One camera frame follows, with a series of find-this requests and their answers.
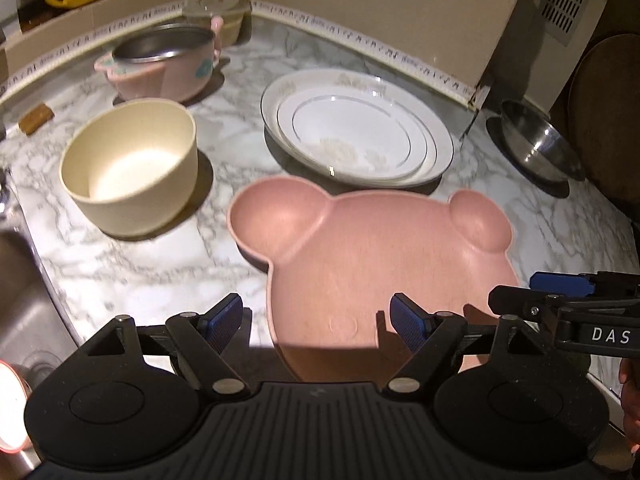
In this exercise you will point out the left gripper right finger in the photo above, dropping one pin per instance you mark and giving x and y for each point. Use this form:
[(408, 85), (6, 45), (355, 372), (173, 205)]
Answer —
[(433, 340)]

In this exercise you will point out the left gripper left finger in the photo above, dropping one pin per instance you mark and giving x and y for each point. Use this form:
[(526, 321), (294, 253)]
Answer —
[(199, 340)]

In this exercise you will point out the pink bear-shaped plate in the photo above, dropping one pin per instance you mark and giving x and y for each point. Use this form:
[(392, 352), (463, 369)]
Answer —
[(335, 261)]

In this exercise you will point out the pink steel-lined handled bowl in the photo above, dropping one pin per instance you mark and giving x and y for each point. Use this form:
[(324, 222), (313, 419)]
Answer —
[(171, 61)]

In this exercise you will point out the cream round bowl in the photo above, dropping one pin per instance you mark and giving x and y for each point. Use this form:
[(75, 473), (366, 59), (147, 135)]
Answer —
[(132, 169)]

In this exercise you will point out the stainless steel bowl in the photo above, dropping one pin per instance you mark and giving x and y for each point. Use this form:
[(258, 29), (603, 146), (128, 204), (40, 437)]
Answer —
[(537, 145)]

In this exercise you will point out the small white round plate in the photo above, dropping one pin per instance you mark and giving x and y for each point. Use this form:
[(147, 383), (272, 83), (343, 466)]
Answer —
[(356, 134)]

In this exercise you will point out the large white oval plate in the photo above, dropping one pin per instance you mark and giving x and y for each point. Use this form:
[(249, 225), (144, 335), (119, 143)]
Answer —
[(286, 85)]

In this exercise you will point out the round wooden cutting board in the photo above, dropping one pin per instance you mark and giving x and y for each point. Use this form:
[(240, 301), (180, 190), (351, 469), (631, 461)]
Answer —
[(603, 116)]

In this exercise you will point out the brown soap bar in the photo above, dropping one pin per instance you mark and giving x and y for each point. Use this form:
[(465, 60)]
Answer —
[(35, 118)]

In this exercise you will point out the white microwave oven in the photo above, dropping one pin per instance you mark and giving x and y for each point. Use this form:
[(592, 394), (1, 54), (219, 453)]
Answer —
[(544, 41)]

